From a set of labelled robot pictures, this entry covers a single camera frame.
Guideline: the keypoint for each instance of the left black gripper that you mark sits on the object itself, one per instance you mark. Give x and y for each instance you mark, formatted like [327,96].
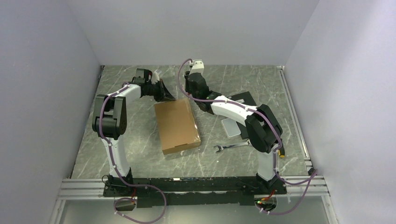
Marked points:
[164,94]

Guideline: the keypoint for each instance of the brown cardboard express box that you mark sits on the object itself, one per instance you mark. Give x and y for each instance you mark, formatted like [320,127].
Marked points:
[177,127]

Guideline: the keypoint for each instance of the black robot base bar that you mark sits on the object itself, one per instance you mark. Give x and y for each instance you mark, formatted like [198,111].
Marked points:
[149,192]

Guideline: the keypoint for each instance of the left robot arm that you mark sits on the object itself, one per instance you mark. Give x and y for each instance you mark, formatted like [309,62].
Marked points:
[109,119]

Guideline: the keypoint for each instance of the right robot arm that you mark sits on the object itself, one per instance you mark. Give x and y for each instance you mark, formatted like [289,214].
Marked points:
[263,129]

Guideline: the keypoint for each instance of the black square box with label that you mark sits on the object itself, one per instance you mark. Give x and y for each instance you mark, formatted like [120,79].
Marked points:
[243,98]

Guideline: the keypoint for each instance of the black flat rectangular box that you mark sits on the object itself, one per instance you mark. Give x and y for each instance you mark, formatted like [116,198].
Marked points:
[243,131]

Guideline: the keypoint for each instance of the white rounded power bank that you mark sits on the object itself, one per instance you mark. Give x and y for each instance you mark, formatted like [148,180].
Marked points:
[231,128]

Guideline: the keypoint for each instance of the silver open-end wrench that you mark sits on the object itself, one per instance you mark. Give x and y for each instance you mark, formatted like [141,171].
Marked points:
[240,144]

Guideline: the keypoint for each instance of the yellow black screwdriver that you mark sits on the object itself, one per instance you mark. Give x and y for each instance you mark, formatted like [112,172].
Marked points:
[281,152]

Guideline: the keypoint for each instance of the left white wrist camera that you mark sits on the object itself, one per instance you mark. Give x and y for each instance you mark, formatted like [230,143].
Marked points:
[155,77]

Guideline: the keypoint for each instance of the aluminium frame rail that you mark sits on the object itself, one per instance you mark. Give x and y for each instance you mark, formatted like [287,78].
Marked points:
[298,187]

